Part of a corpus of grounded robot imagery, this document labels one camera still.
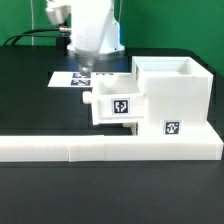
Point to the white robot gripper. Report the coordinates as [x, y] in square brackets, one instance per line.
[89, 19]

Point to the white drawer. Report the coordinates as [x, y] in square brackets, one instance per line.
[115, 98]
[132, 126]

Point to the white front drawer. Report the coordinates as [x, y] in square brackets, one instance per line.
[132, 126]

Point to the white drawer cabinet box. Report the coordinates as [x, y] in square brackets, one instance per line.
[177, 94]

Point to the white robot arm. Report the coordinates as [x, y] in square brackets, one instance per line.
[58, 11]

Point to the white marker sheet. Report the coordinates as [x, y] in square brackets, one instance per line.
[65, 79]

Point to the white L-shaped fence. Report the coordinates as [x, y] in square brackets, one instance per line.
[202, 144]

